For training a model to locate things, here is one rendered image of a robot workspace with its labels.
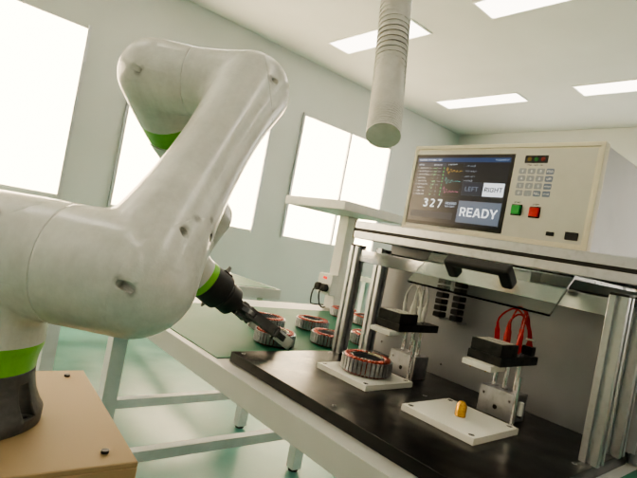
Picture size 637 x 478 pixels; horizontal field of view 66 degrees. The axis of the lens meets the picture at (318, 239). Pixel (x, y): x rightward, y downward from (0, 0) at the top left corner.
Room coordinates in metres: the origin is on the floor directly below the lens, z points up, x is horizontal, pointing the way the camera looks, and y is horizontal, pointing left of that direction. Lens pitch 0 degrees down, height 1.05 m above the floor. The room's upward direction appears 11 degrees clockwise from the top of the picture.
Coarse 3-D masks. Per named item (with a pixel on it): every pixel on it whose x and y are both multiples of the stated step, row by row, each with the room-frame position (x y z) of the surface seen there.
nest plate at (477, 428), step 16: (432, 400) 0.95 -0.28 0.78; (448, 400) 0.97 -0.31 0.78; (416, 416) 0.87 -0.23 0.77; (432, 416) 0.85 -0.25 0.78; (448, 416) 0.87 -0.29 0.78; (480, 416) 0.90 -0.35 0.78; (448, 432) 0.82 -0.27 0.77; (464, 432) 0.80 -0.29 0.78; (480, 432) 0.82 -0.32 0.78; (496, 432) 0.83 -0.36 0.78; (512, 432) 0.86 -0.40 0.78
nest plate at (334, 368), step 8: (320, 368) 1.07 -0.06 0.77; (328, 368) 1.05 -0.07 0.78; (336, 368) 1.05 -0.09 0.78; (336, 376) 1.03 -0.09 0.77; (344, 376) 1.01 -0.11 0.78; (352, 376) 1.02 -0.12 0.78; (360, 376) 1.03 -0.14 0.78; (392, 376) 1.08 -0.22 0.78; (352, 384) 0.99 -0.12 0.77; (360, 384) 0.98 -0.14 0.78; (368, 384) 0.98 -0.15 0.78; (376, 384) 0.99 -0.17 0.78; (384, 384) 1.00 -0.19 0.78; (392, 384) 1.02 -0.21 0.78; (400, 384) 1.04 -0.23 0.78; (408, 384) 1.05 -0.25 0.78
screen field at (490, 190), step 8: (464, 184) 1.10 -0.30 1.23; (472, 184) 1.08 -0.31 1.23; (480, 184) 1.07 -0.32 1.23; (488, 184) 1.05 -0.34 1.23; (496, 184) 1.04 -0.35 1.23; (504, 184) 1.03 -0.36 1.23; (464, 192) 1.10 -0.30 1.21; (472, 192) 1.08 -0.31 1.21; (480, 192) 1.07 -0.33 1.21; (488, 192) 1.05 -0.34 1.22; (496, 192) 1.04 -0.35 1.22
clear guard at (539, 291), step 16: (432, 256) 0.85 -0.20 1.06; (416, 272) 0.83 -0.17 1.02; (432, 272) 0.81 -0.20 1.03; (464, 272) 0.78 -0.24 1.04; (480, 272) 0.76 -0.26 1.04; (528, 272) 0.72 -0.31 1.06; (544, 272) 0.71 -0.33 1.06; (448, 288) 0.76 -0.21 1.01; (464, 288) 0.75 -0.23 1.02; (480, 288) 0.73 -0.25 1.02; (496, 288) 0.72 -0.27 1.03; (512, 288) 0.71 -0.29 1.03; (528, 288) 0.69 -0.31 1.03; (544, 288) 0.68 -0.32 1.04; (560, 288) 0.67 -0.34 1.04; (624, 288) 0.81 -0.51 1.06; (512, 304) 0.68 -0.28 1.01; (528, 304) 0.67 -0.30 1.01; (544, 304) 0.66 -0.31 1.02
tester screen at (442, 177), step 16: (432, 160) 1.17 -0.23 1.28; (448, 160) 1.14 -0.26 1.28; (464, 160) 1.11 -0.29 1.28; (480, 160) 1.08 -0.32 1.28; (496, 160) 1.05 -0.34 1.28; (416, 176) 1.20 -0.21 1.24; (432, 176) 1.17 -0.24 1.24; (448, 176) 1.13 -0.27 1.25; (464, 176) 1.10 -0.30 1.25; (480, 176) 1.07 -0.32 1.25; (496, 176) 1.04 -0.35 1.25; (416, 192) 1.20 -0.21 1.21; (432, 192) 1.16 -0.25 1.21; (448, 192) 1.13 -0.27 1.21; (416, 208) 1.19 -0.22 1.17; (432, 208) 1.16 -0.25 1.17; (448, 208) 1.12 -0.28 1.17; (464, 224) 1.08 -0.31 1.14
